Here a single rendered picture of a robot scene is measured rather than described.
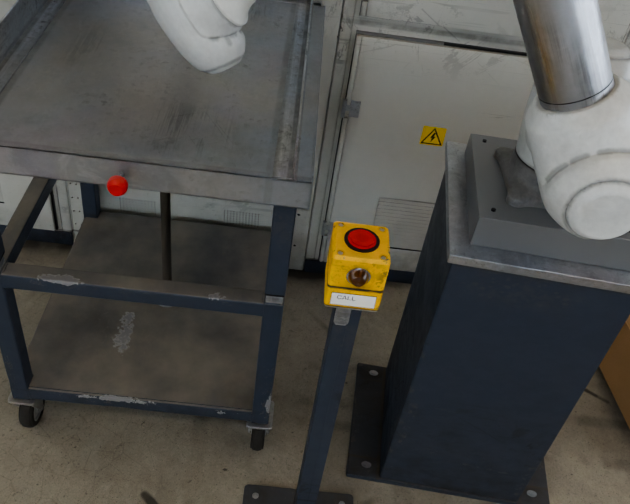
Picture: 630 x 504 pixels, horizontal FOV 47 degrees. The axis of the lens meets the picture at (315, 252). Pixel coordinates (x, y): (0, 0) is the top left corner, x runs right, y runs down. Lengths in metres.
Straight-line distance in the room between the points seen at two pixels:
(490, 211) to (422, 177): 0.75
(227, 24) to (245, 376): 0.87
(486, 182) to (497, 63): 0.56
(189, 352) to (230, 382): 0.13
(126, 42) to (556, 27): 0.88
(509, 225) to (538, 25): 0.39
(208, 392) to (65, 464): 0.37
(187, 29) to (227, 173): 0.23
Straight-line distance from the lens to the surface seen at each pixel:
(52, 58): 1.51
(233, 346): 1.81
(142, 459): 1.83
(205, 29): 1.19
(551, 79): 1.04
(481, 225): 1.27
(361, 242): 1.00
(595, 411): 2.17
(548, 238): 1.30
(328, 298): 1.04
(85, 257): 2.04
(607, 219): 1.07
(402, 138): 1.94
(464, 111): 1.91
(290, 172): 1.20
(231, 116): 1.33
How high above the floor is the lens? 1.56
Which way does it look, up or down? 42 degrees down
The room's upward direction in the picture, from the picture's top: 9 degrees clockwise
